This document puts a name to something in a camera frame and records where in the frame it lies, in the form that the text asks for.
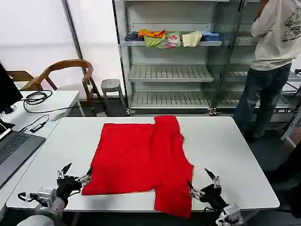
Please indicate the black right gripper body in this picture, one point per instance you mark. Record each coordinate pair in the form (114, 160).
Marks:
(212, 195)

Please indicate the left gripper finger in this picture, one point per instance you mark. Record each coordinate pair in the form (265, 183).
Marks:
(61, 173)
(85, 179)

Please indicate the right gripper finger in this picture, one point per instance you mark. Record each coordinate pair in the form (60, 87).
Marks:
(195, 193)
(216, 182)

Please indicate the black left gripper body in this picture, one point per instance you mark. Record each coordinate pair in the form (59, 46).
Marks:
(68, 186)

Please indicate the red shirt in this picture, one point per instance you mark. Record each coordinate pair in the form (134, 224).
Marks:
(141, 160)

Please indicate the dark grey laptop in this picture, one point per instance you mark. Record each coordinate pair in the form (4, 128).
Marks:
(21, 148)

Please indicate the white computer mouse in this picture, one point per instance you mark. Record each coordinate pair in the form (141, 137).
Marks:
(57, 116)

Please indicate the small white side desk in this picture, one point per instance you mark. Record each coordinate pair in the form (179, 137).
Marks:
(68, 96)

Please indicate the white metal stand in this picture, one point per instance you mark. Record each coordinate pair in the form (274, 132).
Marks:
(291, 128)

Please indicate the black computer monitor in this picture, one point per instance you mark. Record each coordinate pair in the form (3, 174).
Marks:
(7, 91)

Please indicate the grey round stool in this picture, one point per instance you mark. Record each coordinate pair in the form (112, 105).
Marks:
(110, 83)

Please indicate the empty grey glass shelf rack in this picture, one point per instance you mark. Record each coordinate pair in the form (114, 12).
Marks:
(235, 75)

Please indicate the brown wooden chair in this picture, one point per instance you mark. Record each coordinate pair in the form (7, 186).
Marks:
(68, 63)

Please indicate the grey shelf rack with clothes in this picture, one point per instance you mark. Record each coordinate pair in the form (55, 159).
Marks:
(169, 73)

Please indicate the person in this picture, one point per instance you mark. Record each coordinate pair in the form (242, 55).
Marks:
(275, 35)

